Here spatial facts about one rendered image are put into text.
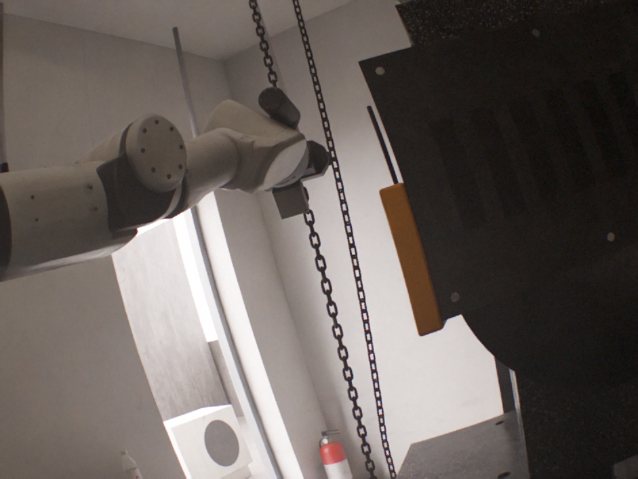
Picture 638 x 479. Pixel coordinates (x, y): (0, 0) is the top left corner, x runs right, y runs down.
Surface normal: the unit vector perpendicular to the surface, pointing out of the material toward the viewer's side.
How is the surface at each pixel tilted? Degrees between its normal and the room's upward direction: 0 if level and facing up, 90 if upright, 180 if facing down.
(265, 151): 117
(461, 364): 90
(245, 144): 106
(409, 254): 90
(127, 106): 90
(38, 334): 90
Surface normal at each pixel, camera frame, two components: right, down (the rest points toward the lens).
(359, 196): -0.47, 0.04
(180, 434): 0.84, -0.29
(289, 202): -0.05, 0.41
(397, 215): -0.28, -0.02
